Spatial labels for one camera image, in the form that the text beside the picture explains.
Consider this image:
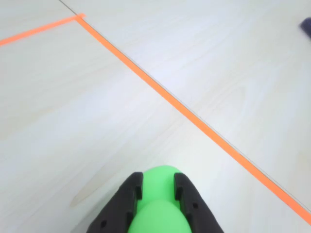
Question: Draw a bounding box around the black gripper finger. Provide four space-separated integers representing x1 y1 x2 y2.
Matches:
173 172 225 233
87 171 144 233

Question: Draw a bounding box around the green rubber duck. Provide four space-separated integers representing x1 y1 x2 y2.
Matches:
127 165 192 233

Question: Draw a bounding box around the long orange tape strip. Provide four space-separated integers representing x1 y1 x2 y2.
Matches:
75 13 311 225

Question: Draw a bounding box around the short orange tape strip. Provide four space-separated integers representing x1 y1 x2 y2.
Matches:
0 16 79 47

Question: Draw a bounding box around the dark blue object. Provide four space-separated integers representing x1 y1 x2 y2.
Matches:
298 16 311 38

